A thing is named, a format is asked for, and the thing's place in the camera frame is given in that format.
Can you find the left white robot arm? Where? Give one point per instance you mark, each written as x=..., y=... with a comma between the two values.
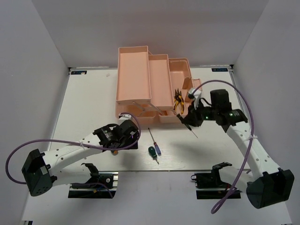
x=43, y=170

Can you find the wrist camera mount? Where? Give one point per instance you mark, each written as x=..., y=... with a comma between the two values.
x=123, y=117
x=194, y=95

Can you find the stubby green grey screwdriver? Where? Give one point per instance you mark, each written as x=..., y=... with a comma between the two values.
x=152, y=153

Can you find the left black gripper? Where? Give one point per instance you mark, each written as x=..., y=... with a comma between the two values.
x=132, y=140

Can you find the yellow long nose pliers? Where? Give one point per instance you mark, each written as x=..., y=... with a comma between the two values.
x=178, y=101

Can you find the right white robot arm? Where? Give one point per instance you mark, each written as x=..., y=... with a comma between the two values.
x=267, y=184

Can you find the blue red handled screwdriver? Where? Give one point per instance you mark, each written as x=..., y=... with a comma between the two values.
x=158, y=151

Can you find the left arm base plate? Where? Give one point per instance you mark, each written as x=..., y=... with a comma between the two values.
x=104, y=186

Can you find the black green precision screwdriver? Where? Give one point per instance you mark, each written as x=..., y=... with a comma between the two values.
x=187, y=126

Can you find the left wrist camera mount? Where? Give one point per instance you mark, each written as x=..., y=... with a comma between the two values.
x=123, y=117

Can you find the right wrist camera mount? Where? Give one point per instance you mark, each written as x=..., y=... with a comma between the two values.
x=194, y=95

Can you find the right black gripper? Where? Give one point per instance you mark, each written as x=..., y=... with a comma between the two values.
x=192, y=111

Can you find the pink plastic toolbox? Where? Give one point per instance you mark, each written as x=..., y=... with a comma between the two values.
x=146, y=85

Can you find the stubby green orange screwdriver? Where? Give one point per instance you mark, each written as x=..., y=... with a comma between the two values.
x=114, y=152

